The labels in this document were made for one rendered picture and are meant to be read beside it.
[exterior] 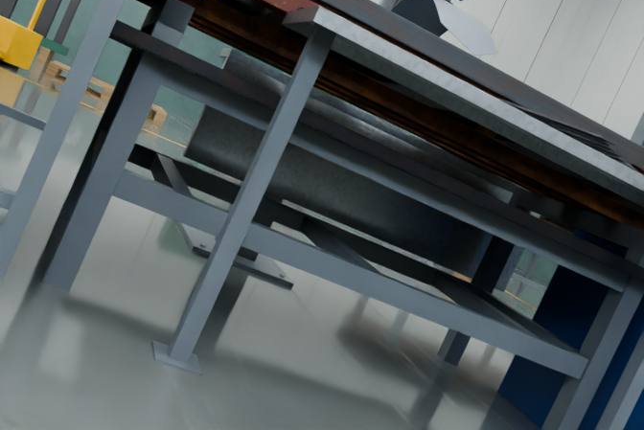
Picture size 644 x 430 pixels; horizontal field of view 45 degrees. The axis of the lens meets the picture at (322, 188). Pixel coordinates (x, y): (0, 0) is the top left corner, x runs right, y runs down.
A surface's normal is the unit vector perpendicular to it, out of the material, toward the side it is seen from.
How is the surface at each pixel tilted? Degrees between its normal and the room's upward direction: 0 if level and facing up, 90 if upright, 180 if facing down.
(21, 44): 90
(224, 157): 90
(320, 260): 90
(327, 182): 90
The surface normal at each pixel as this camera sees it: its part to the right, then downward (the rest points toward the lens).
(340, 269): 0.27, 0.18
